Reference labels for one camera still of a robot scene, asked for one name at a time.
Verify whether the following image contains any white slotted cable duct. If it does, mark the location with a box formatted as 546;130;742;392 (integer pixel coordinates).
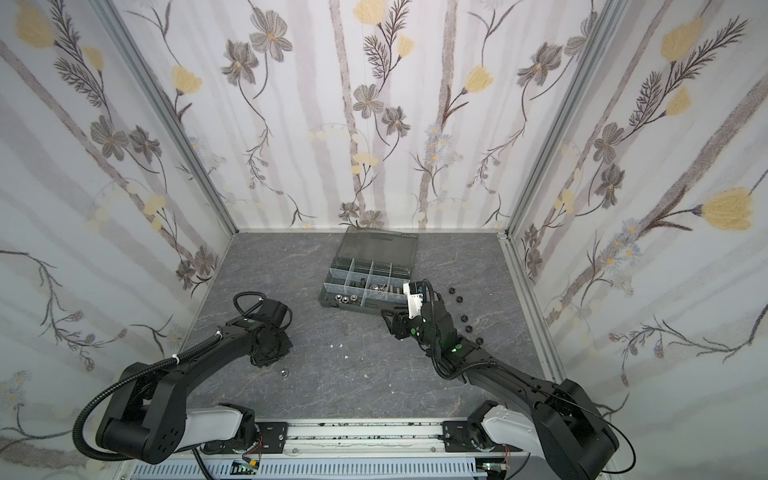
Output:
128;458;487;480

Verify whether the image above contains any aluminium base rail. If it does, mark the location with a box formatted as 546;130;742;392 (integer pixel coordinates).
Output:
113;416;610;460

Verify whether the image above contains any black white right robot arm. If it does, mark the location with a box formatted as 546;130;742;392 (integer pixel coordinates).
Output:
381;280;630;479

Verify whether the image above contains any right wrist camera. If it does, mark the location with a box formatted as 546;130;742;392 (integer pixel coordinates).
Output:
403;281;425;319

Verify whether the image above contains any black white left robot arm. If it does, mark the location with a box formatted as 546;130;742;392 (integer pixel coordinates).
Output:
72;291;293;465

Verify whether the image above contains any green compartment organizer box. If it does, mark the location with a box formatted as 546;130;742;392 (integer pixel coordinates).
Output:
319;226;418;316

